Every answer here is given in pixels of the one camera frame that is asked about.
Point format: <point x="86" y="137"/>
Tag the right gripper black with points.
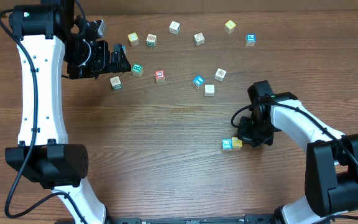
<point x="245" y="137"/>

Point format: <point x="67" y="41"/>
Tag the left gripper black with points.
<point x="103" y="63"/>

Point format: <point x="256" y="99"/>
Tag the white grapes picture block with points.
<point x="116" y="83"/>

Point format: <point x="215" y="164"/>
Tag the yellow side picture block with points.
<point x="236" y="143"/>

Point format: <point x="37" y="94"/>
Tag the white block blue side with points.
<point x="227" y="144"/>

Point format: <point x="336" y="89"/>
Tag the red letter U block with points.
<point x="159" y="76"/>

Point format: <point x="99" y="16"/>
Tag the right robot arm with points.
<point x="331" y="175"/>

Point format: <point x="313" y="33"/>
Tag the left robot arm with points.
<point x="51" y="38"/>

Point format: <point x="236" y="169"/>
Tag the blue letter block far left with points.
<point x="124" y="49"/>

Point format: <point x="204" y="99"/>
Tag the green letter R block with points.
<point x="137" y="70"/>

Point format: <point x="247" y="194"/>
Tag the yellow top block left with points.
<point x="133" y="39"/>

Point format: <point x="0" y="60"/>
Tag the wooden block green letter side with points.
<point x="151" y="40"/>

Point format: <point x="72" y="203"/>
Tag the white block yellow side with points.
<point x="209" y="90"/>

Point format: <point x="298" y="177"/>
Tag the white block top centre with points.
<point x="174" y="27"/>

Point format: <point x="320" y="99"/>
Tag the white picture block dark side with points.
<point x="220" y="74"/>

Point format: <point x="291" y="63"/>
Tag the blue letter T block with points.
<point x="198" y="81"/>

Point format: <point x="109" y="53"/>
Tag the white picture block centre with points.
<point x="198" y="39"/>

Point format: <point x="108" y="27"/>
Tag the blue letter P block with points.
<point x="250" y="40"/>

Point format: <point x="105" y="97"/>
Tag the yellow top block right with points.
<point x="230" y="27"/>

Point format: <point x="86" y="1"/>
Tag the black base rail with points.
<point x="191" y="221"/>

